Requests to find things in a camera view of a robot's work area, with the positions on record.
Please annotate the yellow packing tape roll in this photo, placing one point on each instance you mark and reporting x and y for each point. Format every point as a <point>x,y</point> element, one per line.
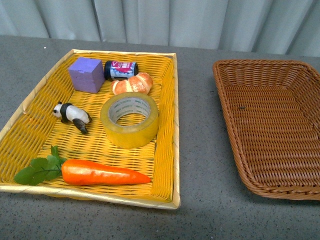
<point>132,136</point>

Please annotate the yellow woven basket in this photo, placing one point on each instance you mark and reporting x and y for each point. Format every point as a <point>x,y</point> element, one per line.
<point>33,130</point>

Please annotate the brown wicker basket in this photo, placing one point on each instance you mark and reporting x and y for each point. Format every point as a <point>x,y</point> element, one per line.
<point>272,113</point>

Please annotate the toy croissant bread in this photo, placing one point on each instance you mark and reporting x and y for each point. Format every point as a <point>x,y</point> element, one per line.
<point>140,83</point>

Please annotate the purple foam cube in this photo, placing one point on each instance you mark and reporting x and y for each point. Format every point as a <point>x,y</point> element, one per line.
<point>87,75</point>

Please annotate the toy panda figure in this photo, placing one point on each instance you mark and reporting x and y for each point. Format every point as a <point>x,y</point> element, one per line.
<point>68,112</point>

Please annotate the orange toy carrot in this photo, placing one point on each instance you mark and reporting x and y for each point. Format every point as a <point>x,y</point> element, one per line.
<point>76,172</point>

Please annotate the grey curtain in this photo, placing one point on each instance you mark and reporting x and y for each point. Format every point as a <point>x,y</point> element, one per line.
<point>286,27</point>

